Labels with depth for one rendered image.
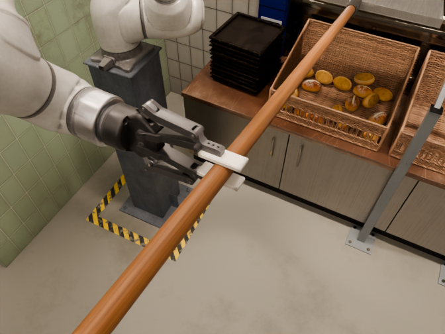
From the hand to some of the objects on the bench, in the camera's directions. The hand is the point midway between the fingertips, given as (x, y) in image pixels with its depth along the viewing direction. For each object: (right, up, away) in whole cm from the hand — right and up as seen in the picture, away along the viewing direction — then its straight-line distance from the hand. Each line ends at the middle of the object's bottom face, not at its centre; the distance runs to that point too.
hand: (222, 167), depth 57 cm
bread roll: (+61, +40, +140) cm, 158 cm away
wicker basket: (+57, +32, +135) cm, 150 cm away
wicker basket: (+109, +11, +118) cm, 162 cm away
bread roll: (+80, +34, +135) cm, 160 cm away
